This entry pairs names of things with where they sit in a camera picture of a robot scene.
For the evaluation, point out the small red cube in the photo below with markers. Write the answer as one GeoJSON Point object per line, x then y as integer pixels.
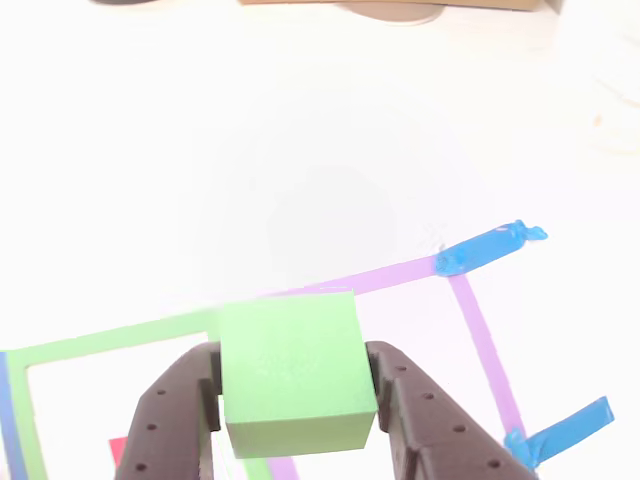
{"type": "Point", "coordinates": [119, 450]}

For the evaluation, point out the green cube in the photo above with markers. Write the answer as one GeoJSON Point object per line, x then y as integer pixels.
{"type": "Point", "coordinates": [295, 365]}

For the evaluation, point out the blue tape strip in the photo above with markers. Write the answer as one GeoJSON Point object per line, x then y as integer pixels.
{"type": "Point", "coordinates": [475, 252]}
{"type": "Point", "coordinates": [565, 430]}

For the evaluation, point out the grey round disc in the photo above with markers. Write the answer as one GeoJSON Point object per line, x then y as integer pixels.
{"type": "Point", "coordinates": [395, 12]}

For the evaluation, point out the polymaker printed cardboard box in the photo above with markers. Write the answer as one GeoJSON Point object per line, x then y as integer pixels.
{"type": "Point", "coordinates": [475, 4]}

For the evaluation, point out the purple square frame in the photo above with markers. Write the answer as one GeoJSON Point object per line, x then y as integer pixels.
{"type": "Point", "coordinates": [480, 340]}

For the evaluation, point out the green square frame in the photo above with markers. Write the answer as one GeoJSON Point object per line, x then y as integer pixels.
{"type": "Point", "coordinates": [100, 340]}

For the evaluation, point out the blue square frame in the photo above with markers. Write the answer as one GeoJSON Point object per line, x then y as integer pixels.
{"type": "Point", "coordinates": [10, 425]}

